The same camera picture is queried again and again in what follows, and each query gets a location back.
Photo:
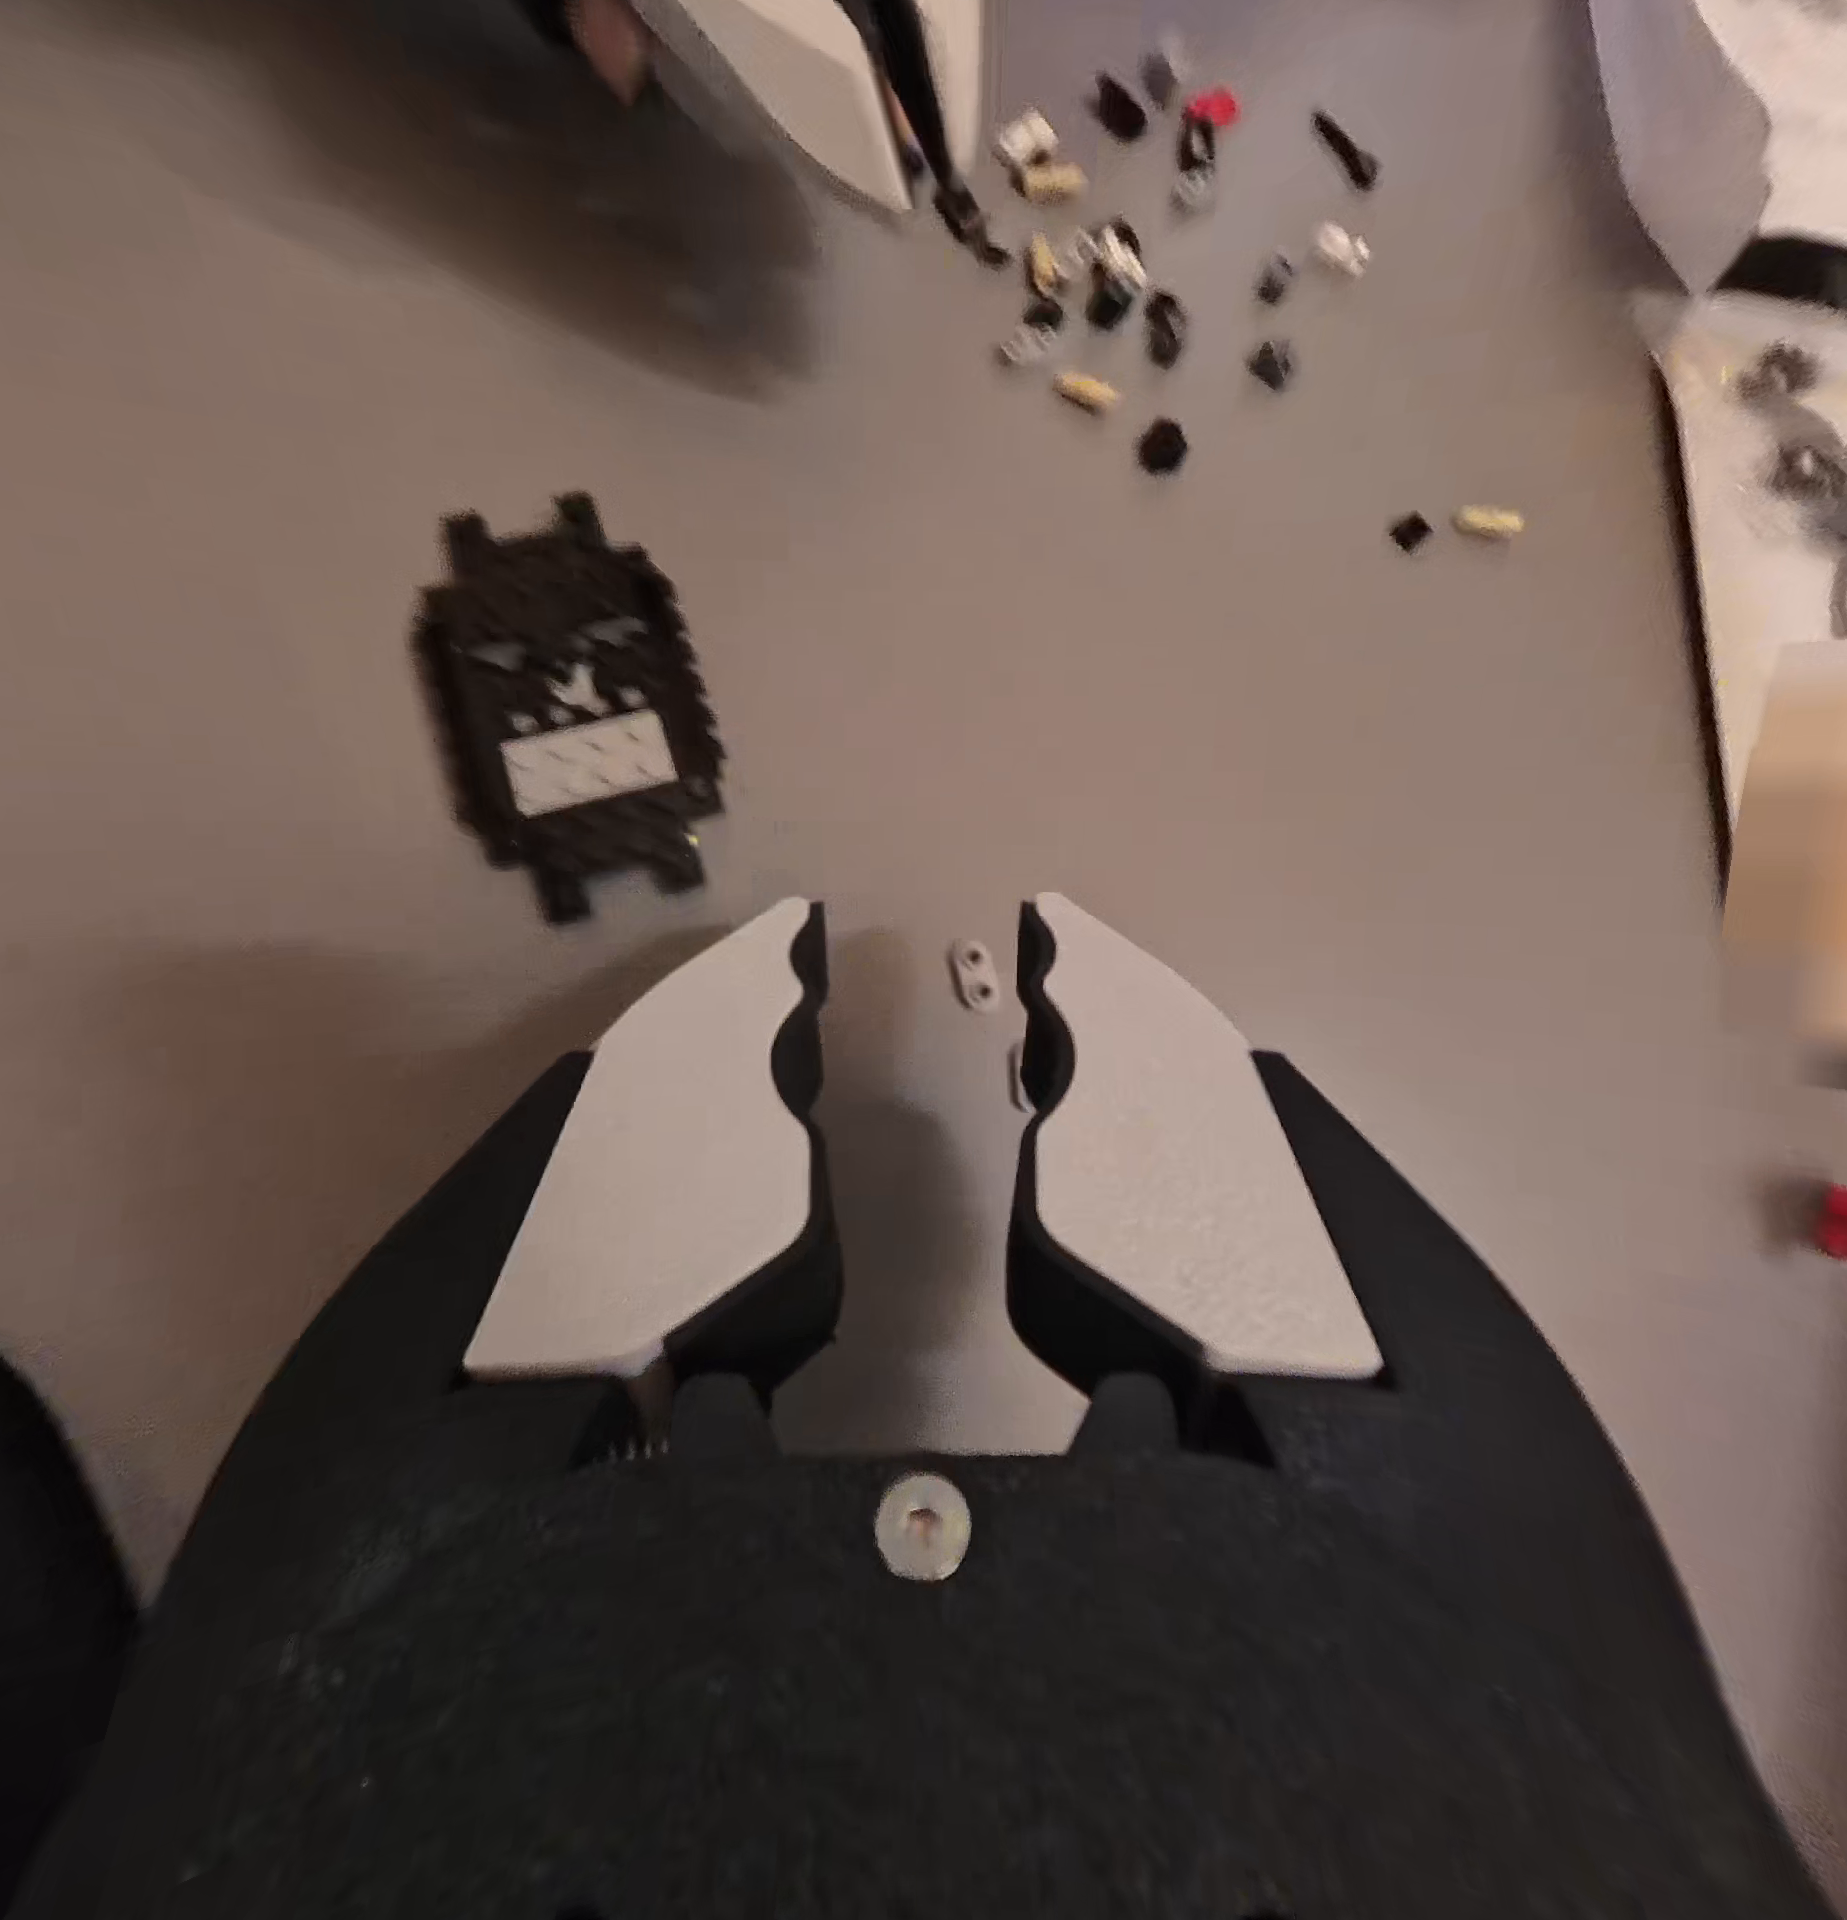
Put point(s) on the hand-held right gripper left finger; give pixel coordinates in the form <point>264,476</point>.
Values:
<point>668,1186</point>

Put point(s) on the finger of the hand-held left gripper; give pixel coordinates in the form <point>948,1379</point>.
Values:
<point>773,75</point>
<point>965,61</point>

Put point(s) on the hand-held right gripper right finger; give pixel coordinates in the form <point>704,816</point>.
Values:
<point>1179,1186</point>

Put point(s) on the black toy brick car chassis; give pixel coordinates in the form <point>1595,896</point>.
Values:
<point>563,690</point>

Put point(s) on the small black square brick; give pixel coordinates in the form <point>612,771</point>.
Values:
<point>1407,533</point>

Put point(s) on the tan toy pin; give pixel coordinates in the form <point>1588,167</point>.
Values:
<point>1489,522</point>

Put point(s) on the black lever brick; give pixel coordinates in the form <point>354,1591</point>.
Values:
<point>1343,150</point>

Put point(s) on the grey desk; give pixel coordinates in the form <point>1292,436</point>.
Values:
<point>1164,720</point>

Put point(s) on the person's left hand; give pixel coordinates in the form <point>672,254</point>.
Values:
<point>610,38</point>

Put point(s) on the pile of loose toy bricks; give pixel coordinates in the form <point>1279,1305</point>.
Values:
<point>1164,323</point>

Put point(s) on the white paper bag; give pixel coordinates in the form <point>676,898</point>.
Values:
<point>1674,136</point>

